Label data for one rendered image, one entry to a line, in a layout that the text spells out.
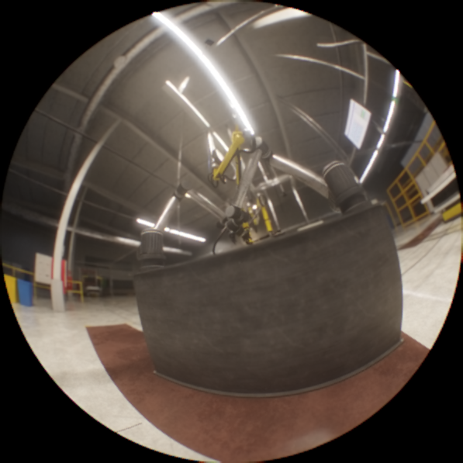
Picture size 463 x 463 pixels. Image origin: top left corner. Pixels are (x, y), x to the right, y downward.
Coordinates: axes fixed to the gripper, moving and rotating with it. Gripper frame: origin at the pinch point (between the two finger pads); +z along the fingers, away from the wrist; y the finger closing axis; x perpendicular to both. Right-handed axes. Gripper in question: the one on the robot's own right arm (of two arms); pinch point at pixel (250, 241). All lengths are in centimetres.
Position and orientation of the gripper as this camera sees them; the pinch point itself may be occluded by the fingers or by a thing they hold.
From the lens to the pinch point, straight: 162.8
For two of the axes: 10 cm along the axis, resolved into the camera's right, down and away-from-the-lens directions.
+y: -1.6, 7.4, -6.6
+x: 7.2, -3.7, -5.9
